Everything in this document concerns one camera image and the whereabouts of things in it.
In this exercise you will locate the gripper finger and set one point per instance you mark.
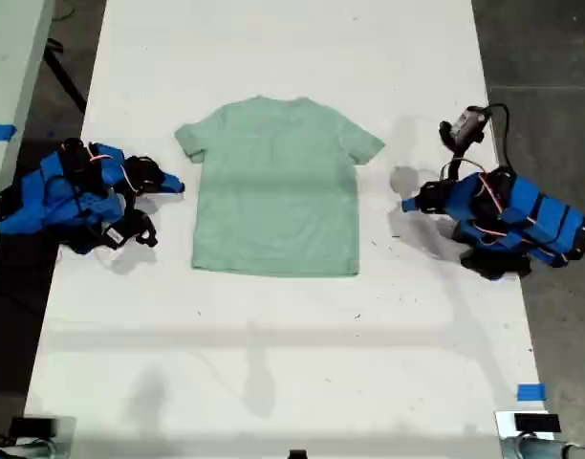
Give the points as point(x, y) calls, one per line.
point(173, 184)
point(412, 203)

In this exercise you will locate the pale green T-shirt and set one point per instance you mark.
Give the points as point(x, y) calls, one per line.
point(273, 191)

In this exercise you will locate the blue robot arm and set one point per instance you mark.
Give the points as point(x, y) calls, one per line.
point(58, 191)
point(536, 210)

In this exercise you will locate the black stand leg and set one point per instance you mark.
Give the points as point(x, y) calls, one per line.
point(63, 76)

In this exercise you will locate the blue tape strip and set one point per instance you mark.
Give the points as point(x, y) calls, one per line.
point(1, 131)
point(531, 392)

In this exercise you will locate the pale side table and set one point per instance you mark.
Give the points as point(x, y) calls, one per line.
point(10, 57)

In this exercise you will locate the white plate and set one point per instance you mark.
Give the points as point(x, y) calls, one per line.
point(504, 423)

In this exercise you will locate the small black box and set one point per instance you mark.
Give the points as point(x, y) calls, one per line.
point(32, 427)
point(536, 423)

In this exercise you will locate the grey metal plate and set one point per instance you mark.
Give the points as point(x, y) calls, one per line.
point(65, 430)

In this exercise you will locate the pale blue object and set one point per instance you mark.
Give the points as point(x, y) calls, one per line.
point(29, 452)
point(531, 449)

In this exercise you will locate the black clip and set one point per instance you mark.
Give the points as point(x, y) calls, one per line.
point(298, 454)

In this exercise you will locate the black camera stalk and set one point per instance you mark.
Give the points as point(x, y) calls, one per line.
point(456, 162)
point(135, 205)

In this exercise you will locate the black camera box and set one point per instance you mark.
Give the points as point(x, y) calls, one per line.
point(467, 122)
point(114, 235)

